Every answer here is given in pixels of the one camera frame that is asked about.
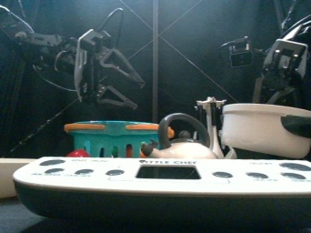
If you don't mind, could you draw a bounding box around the white toy stove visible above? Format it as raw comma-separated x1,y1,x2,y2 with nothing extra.
12,156,311,227

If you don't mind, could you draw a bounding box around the red toy tomato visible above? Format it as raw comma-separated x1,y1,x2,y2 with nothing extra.
65,148,91,158

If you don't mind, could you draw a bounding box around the black cable loop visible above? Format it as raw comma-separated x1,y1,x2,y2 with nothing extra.
97,7,125,40

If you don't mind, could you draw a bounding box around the white and black toy appliance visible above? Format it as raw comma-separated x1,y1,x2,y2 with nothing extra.
195,96,238,160

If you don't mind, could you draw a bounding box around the grey vertical frame pole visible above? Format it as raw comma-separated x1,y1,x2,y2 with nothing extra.
152,0,160,124

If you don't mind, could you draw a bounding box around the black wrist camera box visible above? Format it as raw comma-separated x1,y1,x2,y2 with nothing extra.
219,35,255,69

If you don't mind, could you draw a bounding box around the white kettle with black handle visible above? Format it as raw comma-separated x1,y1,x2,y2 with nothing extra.
140,112,220,160

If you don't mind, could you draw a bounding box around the teal basket with orange handles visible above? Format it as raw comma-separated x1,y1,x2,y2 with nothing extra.
63,120,176,159

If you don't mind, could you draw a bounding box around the white pot with black handle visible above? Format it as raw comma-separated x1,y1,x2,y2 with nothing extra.
219,103,311,159

